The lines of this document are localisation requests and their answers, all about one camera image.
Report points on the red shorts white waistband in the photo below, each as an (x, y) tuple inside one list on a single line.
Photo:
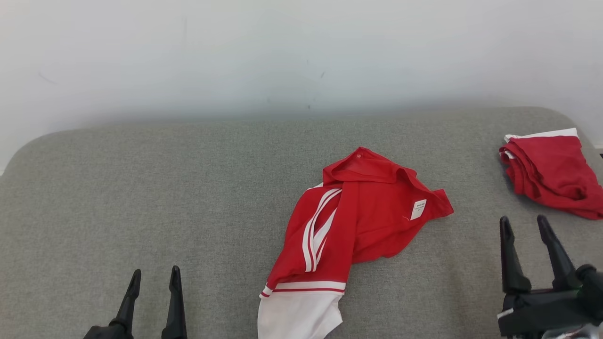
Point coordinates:
[(551, 169)]

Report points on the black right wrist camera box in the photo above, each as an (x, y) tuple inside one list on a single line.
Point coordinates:
[(592, 287)]

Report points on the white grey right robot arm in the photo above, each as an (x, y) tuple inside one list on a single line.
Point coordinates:
[(579, 334)]

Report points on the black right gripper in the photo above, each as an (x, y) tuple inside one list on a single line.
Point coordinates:
[(541, 310)]

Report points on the red Bulls jersey white hem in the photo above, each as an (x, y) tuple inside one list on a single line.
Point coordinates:
[(372, 216)]

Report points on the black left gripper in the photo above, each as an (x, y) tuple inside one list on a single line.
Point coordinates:
[(108, 333)]

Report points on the grey fabric sofa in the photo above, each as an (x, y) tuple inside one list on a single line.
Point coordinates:
[(165, 197)]

